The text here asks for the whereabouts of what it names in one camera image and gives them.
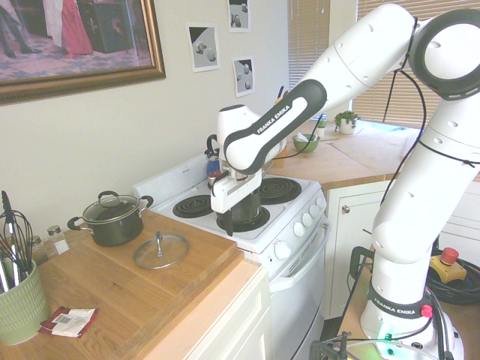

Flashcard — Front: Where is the black two-handled stockpot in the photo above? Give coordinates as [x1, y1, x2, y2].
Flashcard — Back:
[67, 194, 155, 248]

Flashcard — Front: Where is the gold framed painting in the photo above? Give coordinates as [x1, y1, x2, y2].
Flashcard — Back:
[0, 0, 167, 106]

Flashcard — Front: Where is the thin black cable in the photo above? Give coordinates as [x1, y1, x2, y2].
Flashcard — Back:
[288, 14, 480, 360]

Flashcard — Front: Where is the black kitchen utensil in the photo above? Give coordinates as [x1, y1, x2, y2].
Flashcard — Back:
[1, 190, 16, 241]

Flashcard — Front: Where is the black coil stove burner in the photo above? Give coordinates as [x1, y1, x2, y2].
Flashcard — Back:
[257, 175, 303, 206]
[172, 193, 214, 219]

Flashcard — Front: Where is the white cabinet with metal knob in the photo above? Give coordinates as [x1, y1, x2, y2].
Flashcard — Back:
[322, 175, 480, 320]

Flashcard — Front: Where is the black clamp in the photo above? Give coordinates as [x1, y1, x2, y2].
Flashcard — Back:
[309, 331, 356, 360]

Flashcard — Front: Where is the white cabinet with panel door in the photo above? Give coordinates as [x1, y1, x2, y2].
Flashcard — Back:
[175, 262, 273, 360]

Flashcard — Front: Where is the silver utensil handle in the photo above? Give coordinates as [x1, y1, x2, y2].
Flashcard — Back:
[0, 220, 20, 293]

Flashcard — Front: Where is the green bowl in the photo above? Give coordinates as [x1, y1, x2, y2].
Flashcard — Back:
[292, 133, 321, 154]

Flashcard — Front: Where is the coiled thick black cable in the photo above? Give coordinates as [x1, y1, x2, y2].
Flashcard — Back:
[427, 258, 480, 305]

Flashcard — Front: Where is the dark saucepan with metal handle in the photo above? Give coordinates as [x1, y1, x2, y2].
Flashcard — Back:
[230, 189, 263, 226]

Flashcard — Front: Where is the yellow box red stop button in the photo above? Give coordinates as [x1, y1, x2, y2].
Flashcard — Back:
[429, 247, 468, 284]

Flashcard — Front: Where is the white packet with barcode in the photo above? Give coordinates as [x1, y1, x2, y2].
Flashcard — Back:
[50, 307, 97, 337]

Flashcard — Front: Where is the green ceramic utensil crock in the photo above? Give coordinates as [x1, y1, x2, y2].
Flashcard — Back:
[0, 258, 52, 346]

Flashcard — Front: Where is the narrow wooden window blind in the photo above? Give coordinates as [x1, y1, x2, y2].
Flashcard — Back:
[287, 0, 331, 95]

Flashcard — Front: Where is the large wooden cutting board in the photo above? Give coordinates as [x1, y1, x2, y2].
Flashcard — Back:
[37, 208, 245, 360]

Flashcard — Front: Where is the glass spice jar white label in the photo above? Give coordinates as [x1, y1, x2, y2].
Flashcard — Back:
[46, 224, 71, 257]

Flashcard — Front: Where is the grey printed paper sheet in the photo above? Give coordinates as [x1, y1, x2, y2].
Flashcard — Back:
[227, 0, 251, 34]
[185, 22, 221, 74]
[232, 55, 257, 98]

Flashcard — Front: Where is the blue kettle with black handle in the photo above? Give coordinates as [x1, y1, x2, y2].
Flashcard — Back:
[205, 133, 226, 180]

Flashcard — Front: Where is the black pot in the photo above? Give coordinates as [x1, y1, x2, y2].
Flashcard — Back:
[216, 205, 271, 233]

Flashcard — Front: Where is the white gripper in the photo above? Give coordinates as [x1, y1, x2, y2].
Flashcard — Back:
[209, 169, 263, 237]

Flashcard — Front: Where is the glass lid with black handle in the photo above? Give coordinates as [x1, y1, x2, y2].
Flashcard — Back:
[82, 190, 140, 223]

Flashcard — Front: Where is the green plant in white pot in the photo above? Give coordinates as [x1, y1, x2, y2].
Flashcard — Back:
[333, 110, 361, 135]

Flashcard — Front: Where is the glass lid with metal handle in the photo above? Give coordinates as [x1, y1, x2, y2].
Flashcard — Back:
[133, 231, 190, 270]

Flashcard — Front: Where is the wide wooden window blind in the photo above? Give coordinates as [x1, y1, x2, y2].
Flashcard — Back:
[352, 0, 480, 131]

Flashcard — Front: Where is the green and black hose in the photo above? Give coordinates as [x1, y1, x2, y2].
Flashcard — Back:
[350, 245, 376, 286]

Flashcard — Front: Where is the black wire whisk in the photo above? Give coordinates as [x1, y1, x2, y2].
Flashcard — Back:
[0, 209, 37, 275]

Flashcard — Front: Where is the white electric stove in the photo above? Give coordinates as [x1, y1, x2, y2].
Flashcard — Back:
[131, 152, 333, 360]

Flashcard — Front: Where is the red packet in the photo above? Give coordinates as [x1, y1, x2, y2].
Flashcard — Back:
[39, 306, 99, 338]

